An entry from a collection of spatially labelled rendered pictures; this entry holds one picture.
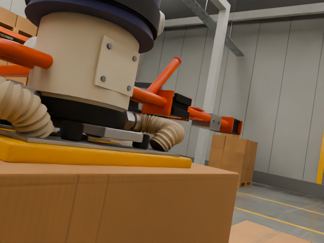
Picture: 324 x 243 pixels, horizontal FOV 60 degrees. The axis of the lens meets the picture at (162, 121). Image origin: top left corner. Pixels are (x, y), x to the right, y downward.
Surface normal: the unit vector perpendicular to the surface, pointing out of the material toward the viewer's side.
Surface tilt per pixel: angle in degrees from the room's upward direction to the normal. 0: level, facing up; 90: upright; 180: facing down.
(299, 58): 90
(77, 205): 90
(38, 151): 90
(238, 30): 90
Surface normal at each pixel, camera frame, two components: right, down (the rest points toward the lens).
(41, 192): 0.79, 0.11
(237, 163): -0.55, -0.15
